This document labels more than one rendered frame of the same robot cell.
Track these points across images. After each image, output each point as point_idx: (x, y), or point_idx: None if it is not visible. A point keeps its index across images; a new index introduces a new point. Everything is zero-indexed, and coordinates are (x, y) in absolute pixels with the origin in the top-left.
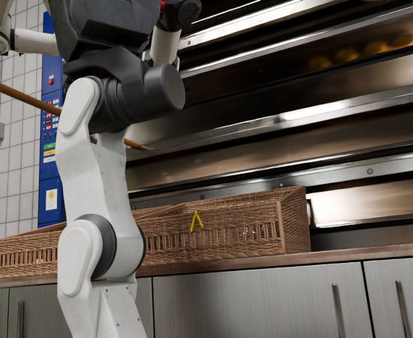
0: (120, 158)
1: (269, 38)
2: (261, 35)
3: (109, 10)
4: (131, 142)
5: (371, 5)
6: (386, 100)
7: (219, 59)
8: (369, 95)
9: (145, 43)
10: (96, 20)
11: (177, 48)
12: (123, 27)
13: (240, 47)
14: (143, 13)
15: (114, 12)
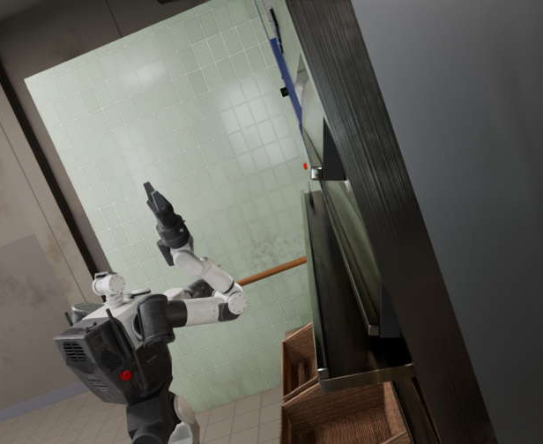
0: (186, 442)
1: (341, 196)
2: None
3: (106, 396)
4: None
5: (361, 225)
6: (421, 409)
7: (334, 196)
8: (410, 380)
9: (144, 388)
10: (107, 402)
11: (207, 318)
12: (117, 403)
13: (337, 189)
14: (116, 395)
15: (107, 396)
